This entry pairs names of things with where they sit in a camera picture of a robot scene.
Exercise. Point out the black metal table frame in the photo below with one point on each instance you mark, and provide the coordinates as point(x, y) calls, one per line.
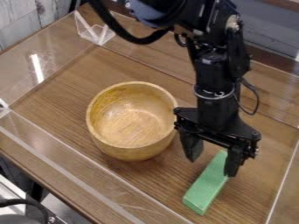
point(20, 208)

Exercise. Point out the brown wooden bowl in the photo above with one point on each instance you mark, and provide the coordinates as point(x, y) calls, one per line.
point(129, 120)

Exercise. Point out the green rectangular block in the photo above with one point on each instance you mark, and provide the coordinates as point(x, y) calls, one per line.
point(207, 185)

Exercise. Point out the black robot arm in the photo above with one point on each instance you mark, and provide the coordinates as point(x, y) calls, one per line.
point(208, 28)

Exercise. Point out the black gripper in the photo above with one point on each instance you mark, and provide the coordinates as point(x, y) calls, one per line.
point(213, 122)

